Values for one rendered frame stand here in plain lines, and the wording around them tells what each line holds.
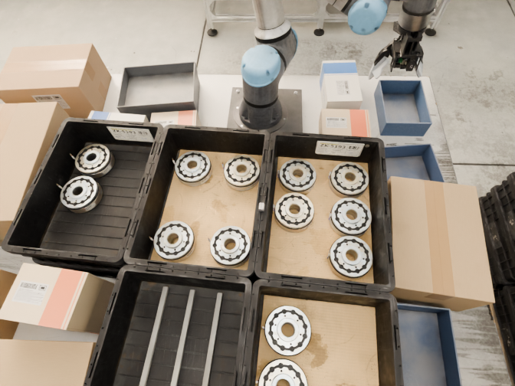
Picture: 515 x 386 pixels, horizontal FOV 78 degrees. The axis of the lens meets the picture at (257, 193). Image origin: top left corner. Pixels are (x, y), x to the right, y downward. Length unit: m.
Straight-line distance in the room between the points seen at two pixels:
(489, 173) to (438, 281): 1.46
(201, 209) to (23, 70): 0.86
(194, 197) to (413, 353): 0.70
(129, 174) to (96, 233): 0.19
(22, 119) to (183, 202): 0.57
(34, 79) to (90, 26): 1.88
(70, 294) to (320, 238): 0.59
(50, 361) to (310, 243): 0.65
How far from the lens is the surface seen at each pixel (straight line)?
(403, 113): 1.31
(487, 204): 1.75
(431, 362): 1.00
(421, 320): 1.00
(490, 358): 1.07
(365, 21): 0.81
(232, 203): 0.88
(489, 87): 2.71
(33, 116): 1.20
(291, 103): 1.21
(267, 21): 1.06
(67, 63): 1.39
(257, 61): 1.00
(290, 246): 0.83
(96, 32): 3.14
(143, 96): 1.30
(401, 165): 1.17
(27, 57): 1.50
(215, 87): 1.34
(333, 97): 1.17
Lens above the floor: 1.62
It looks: 63 degrees down
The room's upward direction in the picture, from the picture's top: 5 degrees counter-clockwise
